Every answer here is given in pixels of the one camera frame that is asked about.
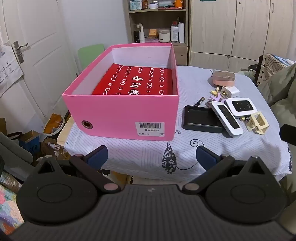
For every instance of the teal packets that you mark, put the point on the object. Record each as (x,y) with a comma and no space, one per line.
(135,5)

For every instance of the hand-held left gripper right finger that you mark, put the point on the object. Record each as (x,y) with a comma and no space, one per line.
(205,157)

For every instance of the dark small bottle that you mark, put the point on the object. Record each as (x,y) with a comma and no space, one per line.
(136,37)

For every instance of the white door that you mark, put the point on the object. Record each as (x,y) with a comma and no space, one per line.
(46,58)

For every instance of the white printed door poster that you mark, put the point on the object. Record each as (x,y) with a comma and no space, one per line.
(9,69)

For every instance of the blue cardboard box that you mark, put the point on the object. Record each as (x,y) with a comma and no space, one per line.
(30,144)

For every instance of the white round jar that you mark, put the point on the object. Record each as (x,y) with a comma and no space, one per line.
(164,36)

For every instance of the grey chair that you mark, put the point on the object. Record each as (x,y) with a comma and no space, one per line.
(13,150)

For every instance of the brown cardboard box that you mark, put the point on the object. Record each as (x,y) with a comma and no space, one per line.
(53,148)

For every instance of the light wooden wardrobe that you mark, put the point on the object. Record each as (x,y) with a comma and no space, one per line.
(219,30)

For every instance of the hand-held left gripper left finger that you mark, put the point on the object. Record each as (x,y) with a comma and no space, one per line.
(98,156)

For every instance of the black battery charger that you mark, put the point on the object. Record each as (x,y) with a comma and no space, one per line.
(198,119)

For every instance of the orange bottle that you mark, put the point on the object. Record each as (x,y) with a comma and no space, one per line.
(179,3)

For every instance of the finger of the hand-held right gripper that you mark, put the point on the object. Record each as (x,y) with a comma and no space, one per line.
(288,135)

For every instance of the cream hair claw clip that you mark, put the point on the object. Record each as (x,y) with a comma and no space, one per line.
(253,127)

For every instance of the floral blanket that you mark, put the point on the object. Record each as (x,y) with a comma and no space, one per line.
(7,201)

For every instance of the rose gold case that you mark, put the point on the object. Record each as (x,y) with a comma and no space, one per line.
(223,78)

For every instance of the pink cardboard box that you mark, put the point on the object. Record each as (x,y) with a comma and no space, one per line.
(115,111)

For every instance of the white charger plug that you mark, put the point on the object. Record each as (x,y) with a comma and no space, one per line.
(232,91)

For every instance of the pink flat box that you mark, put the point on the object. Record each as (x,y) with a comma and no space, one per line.
(151,39)

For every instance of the white spray bottle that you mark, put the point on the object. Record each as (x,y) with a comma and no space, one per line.
(141,34)

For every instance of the green board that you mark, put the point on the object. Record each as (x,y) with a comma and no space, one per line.
(89,54)

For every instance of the green plush toy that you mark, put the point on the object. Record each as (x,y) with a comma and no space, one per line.
(248,73)

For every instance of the trash bin with orange bag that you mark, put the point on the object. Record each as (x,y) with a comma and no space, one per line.
(54,126)

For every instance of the purple star charm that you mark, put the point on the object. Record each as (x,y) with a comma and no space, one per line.
(217,98)

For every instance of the white bottle with red cap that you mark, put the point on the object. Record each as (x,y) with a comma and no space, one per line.
(174,33)

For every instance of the patterned black and white bag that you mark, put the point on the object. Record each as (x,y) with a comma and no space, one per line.
(271,63)

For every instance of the wooden bookshelf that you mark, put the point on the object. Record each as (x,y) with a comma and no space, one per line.
(182,53)

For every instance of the white and grey pocket router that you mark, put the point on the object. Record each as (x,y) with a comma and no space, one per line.
(227,120)

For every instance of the yellow star hair clip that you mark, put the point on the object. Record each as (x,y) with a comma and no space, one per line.
(214,92)

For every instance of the olive green jacket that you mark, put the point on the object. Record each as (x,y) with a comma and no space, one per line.
(279,90)

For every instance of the white tall tube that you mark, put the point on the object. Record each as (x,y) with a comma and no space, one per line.
(181,32)

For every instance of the orange small box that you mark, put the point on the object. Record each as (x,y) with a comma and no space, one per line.
(152,32)

